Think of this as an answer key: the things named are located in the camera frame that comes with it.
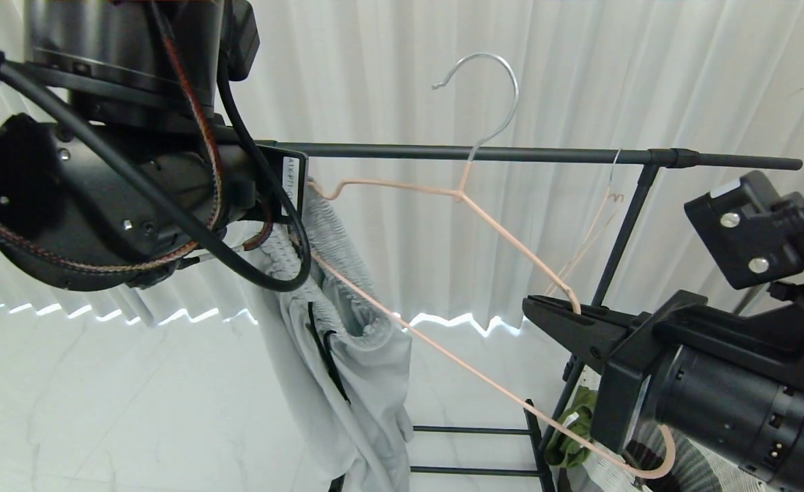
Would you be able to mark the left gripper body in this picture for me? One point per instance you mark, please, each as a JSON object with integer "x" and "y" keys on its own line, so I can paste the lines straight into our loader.
{"x": 251, "y": 178}

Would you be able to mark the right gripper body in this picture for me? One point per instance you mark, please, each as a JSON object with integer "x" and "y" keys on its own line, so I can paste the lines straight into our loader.
{"x": 750, "y": 424}

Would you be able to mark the pink clothes hanger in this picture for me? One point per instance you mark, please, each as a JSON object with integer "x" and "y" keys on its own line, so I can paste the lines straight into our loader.
{"x": 617, "y": 198}
{"x": 458, "y": 196}

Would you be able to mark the pale grey shorts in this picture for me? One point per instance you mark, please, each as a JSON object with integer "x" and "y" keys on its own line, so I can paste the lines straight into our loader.
{"x": 347, "y": 383}

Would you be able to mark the white laundry basket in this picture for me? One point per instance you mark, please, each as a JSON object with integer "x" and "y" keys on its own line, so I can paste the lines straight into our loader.
{"x": 702, "y": 471}

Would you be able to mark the black clothes rack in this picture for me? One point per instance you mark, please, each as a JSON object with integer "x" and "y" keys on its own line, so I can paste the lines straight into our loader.
{"x": 545, "y": 154}

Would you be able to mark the green garment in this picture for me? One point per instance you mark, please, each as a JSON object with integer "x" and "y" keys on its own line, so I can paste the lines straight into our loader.
{"x": 572, "y": 437}

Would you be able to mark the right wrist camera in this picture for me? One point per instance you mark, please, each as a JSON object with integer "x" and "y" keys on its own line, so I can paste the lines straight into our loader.
{"x": 736, "y": 232}

